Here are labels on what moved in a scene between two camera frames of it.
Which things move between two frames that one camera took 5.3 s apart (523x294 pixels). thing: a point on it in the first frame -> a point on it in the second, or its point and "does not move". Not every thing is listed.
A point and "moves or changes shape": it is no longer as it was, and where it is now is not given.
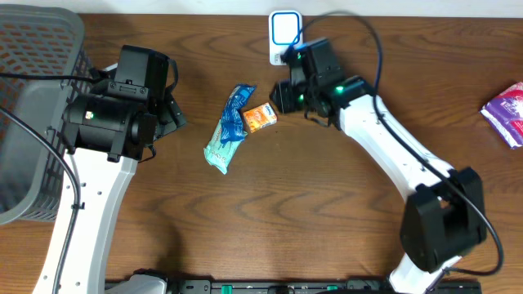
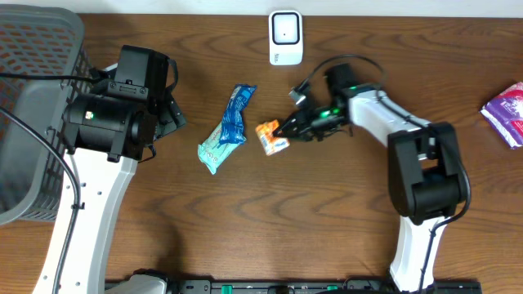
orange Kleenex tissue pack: (260, 117) -> (270, 143)
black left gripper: (172, 115) does not move
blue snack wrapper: (232, 128) does not move
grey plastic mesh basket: (42, 56) does not move
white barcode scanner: (283, 25) does not move
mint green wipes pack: (221, 156) moves or changes shape
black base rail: (307, 287) does not move
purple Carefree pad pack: (505, 111) does not move
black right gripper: (282, 96) -> (305, 123)
